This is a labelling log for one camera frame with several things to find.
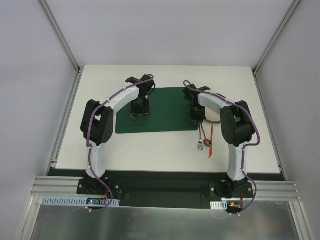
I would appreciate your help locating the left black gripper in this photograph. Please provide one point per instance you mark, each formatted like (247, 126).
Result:
(140, 112)

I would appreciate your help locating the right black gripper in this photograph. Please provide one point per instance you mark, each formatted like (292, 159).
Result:
(197, 118)

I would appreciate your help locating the red rimmed beige plate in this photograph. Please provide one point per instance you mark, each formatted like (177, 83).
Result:
(212, 112)

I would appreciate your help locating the copper spoon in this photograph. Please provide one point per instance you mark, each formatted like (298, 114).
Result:
(206, 141)

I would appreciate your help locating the silver fork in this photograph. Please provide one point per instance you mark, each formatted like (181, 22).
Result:
(200, 143)

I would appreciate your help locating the green placemat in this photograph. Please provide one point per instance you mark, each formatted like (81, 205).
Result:
(169, 112)

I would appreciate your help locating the orange knife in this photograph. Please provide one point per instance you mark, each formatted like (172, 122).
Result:
(211, 141)

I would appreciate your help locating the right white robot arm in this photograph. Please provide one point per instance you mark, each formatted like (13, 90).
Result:
(236, 127)

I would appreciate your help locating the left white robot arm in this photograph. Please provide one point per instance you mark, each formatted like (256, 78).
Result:
(97, 122)

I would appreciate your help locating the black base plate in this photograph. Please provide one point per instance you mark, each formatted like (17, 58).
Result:
(151, 189)

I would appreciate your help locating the left aluminium frame post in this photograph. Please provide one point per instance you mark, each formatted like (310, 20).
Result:
(59, 35)

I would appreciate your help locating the aluminium frame post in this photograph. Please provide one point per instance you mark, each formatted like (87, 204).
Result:
(59, 35)
(277, 34)

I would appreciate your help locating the right white cable duct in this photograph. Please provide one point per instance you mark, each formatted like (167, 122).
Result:
(219, 205)

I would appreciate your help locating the white cable duct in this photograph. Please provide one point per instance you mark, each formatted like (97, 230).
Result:
(68, 201)
(219, 205)

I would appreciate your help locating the aluminium front rail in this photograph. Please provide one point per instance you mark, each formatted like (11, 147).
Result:
(67, 187)

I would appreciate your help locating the right aluminium frame post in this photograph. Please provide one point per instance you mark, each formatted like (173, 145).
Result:
(277, 34)

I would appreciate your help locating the left white cable duct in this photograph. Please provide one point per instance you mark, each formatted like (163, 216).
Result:
(68, 201)

